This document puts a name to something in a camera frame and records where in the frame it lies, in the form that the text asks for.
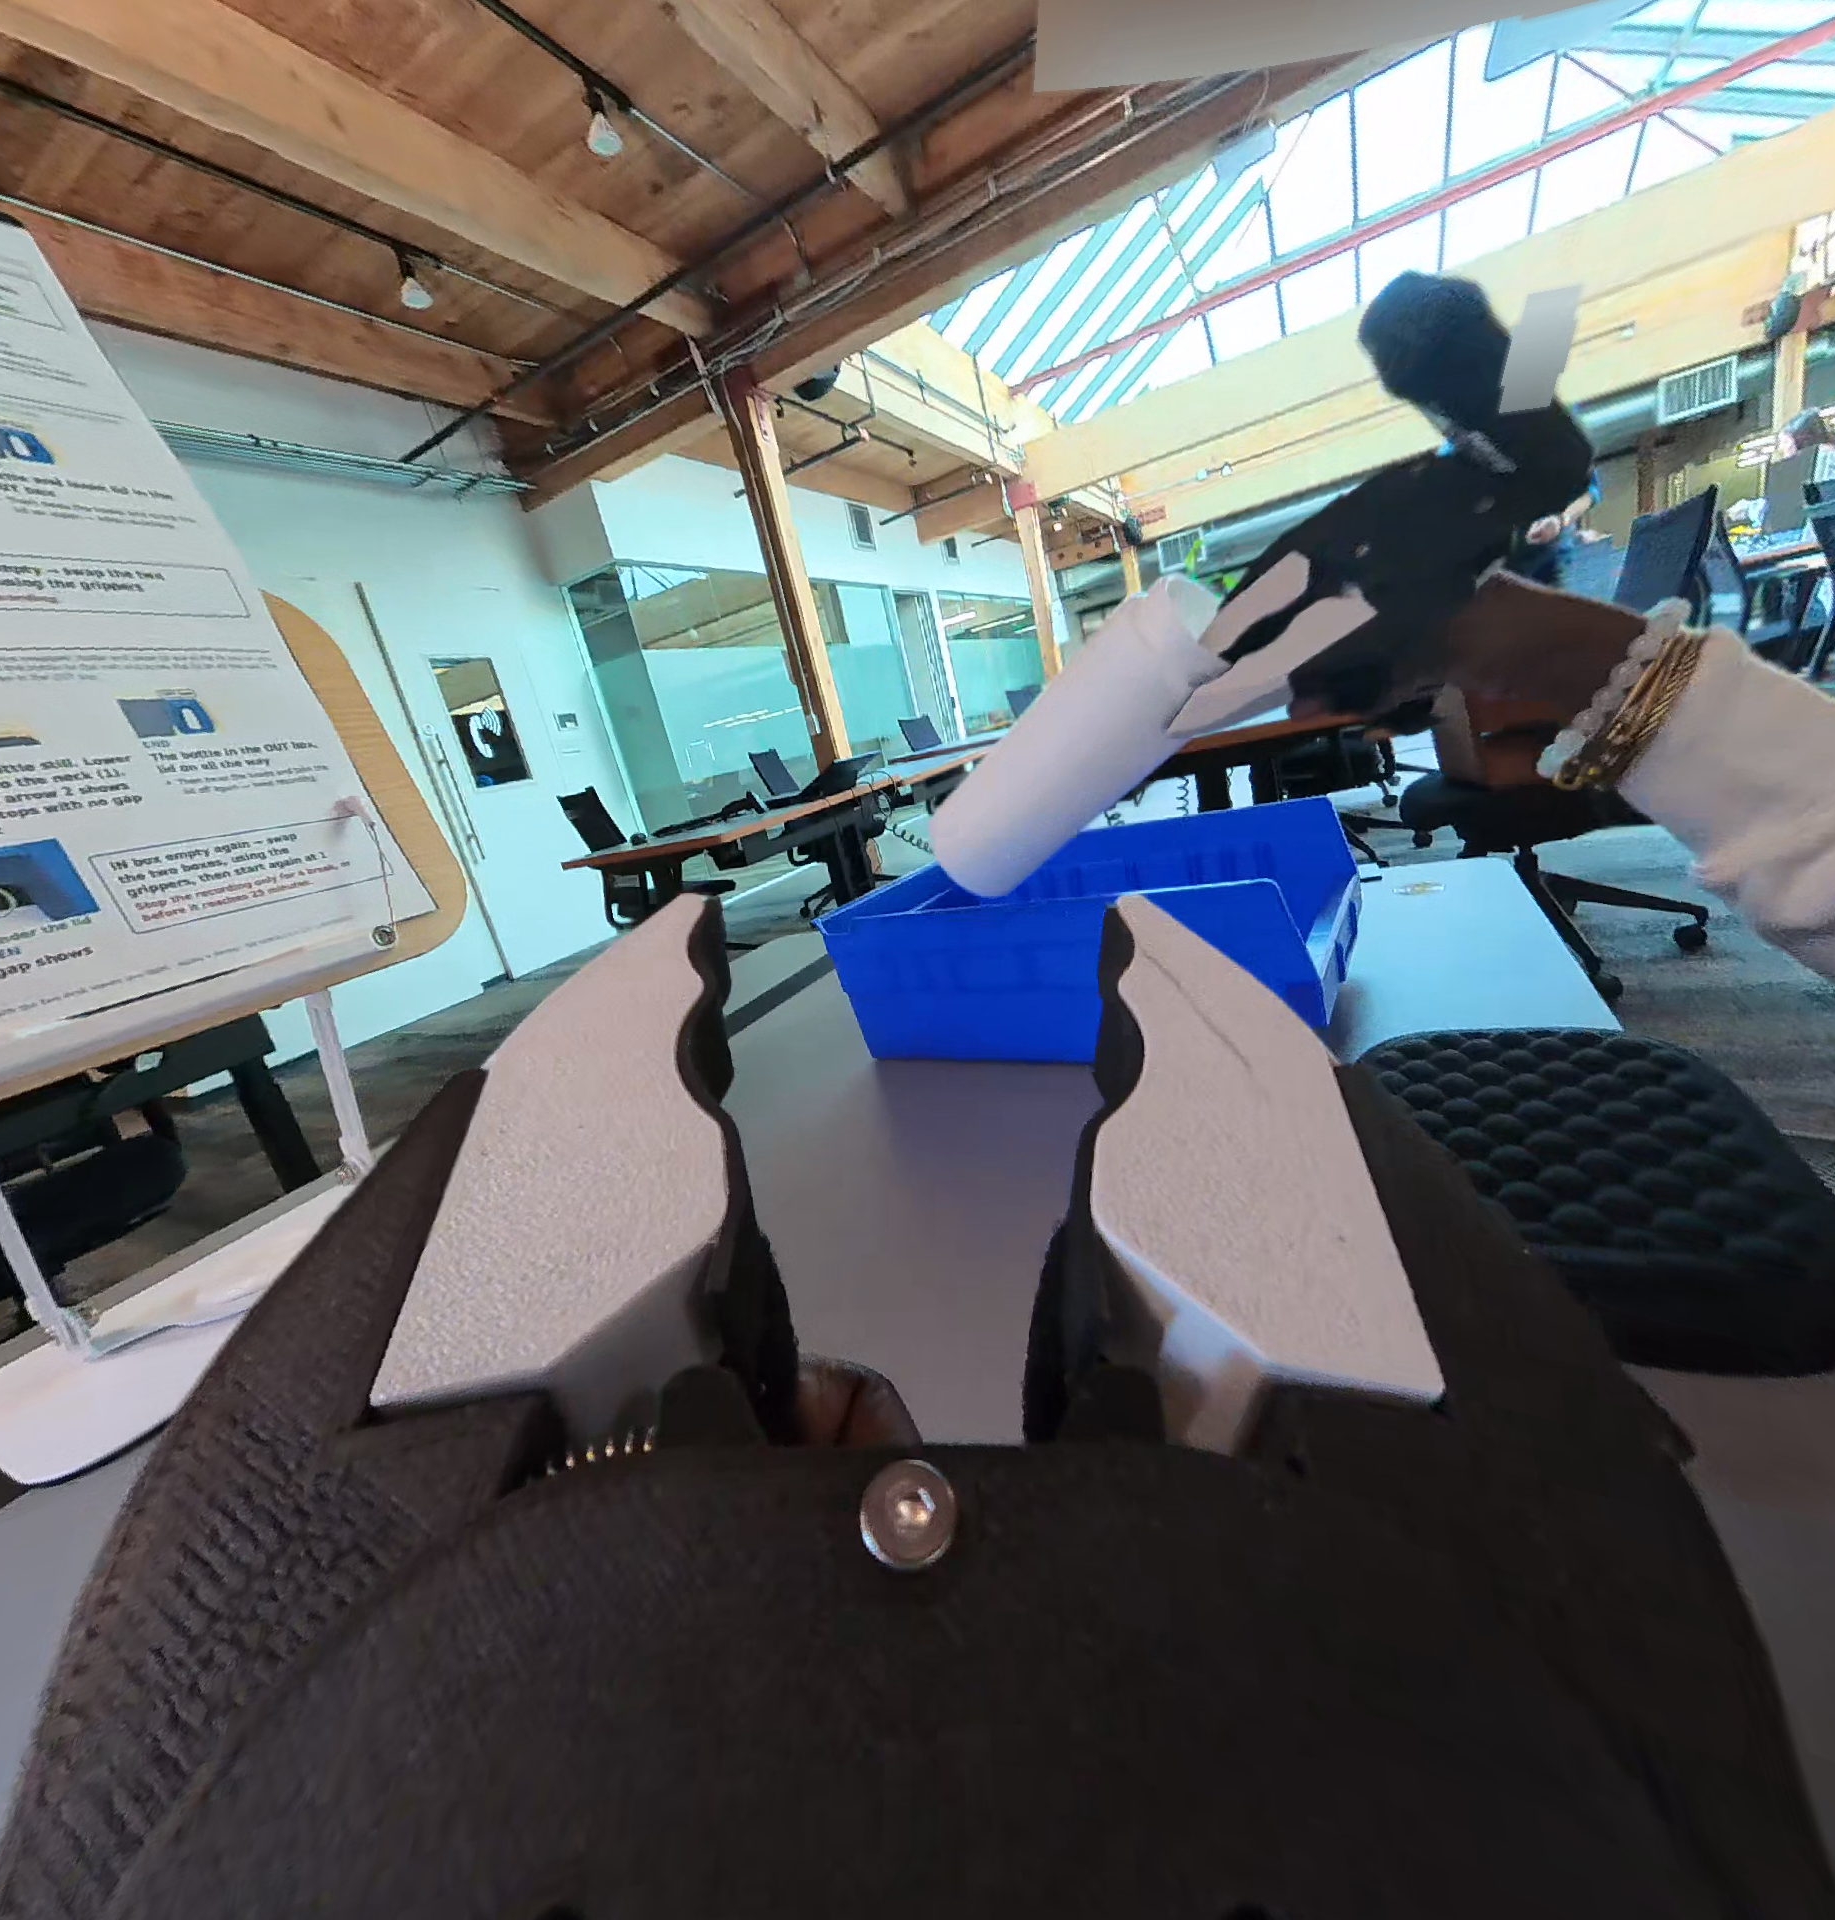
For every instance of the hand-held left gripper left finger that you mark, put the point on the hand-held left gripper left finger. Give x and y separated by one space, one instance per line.
573 1200

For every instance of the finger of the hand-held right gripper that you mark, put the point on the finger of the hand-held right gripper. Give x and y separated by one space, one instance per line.
1292 660
1277 600

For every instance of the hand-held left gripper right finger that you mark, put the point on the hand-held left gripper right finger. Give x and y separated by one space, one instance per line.
1249 1200

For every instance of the white plastic bottle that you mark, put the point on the white plastic bottle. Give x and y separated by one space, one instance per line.
1067 751

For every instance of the blue plastic bin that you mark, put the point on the blue plastic bin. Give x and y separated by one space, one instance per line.
1008 976

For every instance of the person's right hand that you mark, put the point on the person's right hand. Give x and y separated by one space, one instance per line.
1546 660

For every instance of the person's left hand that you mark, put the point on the person's left hand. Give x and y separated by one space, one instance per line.
858 1410

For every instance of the wooden desk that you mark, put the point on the wooden desk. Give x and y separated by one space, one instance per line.
677 840
1309 726

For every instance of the black mesh chair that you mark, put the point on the black mesh chair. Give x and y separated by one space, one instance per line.
1607 1170

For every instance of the white door with window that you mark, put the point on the white door with window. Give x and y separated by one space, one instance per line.
504 840

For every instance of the wooden instruction board stand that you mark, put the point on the wooden instruction board stand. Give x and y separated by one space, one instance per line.
408 840

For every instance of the white track spotlight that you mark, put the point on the white track spotlight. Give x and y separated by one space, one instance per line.
415 287
602 132

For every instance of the wooden support post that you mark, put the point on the wooden support post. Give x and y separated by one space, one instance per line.
1039 600
782 570

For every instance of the grey wall vent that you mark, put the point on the grey wall vent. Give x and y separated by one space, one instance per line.
1697 391

